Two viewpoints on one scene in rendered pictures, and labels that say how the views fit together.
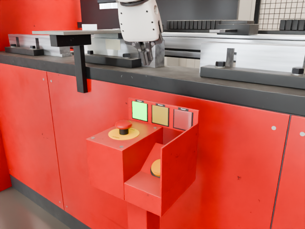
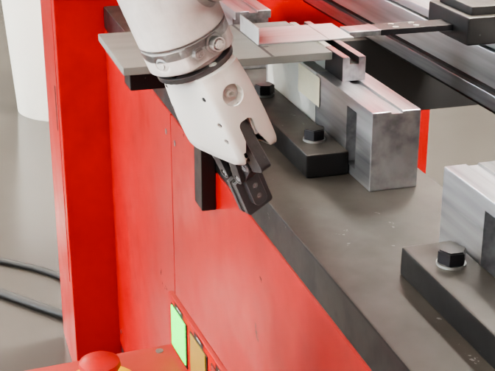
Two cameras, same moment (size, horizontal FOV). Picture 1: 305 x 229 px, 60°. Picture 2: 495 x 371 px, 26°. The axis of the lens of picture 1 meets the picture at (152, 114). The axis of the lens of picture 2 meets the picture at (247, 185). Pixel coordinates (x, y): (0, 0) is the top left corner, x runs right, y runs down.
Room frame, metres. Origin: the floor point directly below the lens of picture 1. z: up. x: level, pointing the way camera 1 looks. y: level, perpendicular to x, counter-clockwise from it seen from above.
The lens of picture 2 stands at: (-0.07, -0.57, 1.33)
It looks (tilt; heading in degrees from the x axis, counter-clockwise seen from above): 21 degrees down; 36
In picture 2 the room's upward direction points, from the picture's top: straight up
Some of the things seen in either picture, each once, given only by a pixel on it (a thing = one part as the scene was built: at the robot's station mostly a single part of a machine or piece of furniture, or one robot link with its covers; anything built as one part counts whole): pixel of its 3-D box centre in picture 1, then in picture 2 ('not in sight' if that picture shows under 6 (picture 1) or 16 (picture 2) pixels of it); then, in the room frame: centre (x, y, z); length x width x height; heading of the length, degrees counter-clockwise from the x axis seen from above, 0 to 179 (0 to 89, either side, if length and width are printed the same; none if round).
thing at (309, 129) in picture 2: (126, 55); (314, 133); (0.99, 0.10, 0.91); 0.03 x 0.03 x 0.02
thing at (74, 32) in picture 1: (80, 32); (211, 46); (1.00, 0.26, 1.00); 0.26 x 0.18 x 0.01; 143
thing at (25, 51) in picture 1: (23, 50); not in sight; (1.43, 0.68, 0.89); 0.30 x 0.05 x 0.03; 53
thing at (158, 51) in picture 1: (120, 50); (333, 102); (1.08, 0.13, 0.92); 0.39 x 0.06 x 0.10; 53
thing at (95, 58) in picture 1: (107, 60); (286, 126); (1.05, 0.18, 0.89); 0.30 x 0.05 x 0.03; 53
